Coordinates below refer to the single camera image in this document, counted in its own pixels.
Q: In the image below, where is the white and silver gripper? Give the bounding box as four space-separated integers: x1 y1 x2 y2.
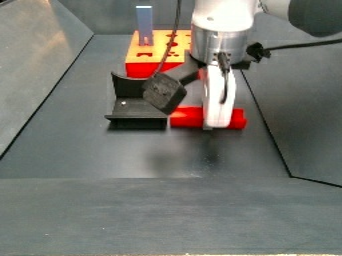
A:
190 0 257 128

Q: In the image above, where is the red arch bar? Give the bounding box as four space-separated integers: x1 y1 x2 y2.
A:
170 106 247 130

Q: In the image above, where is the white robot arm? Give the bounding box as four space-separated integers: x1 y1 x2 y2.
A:
190 0 342 128

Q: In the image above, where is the blue arch peg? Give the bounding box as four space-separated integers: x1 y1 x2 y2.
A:
135 5 154 46

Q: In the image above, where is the black cradle fixture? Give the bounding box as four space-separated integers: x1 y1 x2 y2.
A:
106 73 168 130

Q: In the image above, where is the orange shape-sorter block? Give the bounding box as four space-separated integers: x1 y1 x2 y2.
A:
126 30 191 78

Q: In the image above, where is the black cable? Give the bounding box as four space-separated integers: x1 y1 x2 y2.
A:
152 0 183 78

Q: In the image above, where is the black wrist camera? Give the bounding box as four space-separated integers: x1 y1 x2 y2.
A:
143 58 201 115

